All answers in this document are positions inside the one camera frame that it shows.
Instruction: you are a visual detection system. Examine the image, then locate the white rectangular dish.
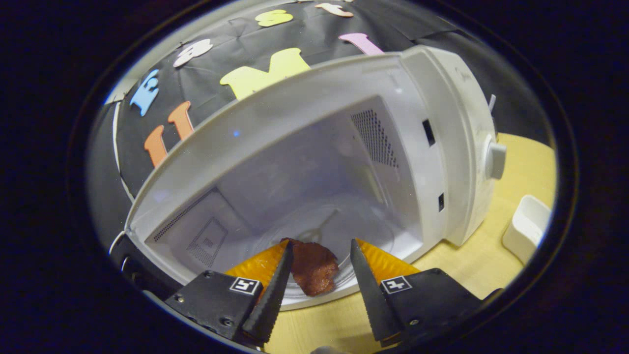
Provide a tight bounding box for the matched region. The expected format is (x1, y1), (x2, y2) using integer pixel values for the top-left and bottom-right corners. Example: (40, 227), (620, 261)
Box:
(502, 195), (552, 266)

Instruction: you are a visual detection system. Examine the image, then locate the white microwave oven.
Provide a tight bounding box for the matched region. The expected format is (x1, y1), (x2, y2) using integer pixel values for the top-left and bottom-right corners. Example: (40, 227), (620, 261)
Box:
(109, 45), (507, 311)

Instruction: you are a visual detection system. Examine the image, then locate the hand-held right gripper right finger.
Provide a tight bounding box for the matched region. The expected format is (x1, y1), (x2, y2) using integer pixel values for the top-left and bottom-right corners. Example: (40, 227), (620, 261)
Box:
(349, 238), (503, 348)

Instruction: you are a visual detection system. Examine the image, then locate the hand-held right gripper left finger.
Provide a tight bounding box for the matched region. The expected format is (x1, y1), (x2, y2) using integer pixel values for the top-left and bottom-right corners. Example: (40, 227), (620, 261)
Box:
(165, 239), (295, 345)

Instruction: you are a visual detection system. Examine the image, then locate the brown meat piece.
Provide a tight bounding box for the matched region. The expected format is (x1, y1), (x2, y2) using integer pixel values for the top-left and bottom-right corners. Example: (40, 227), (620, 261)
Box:
(281, 238), (340, 297)

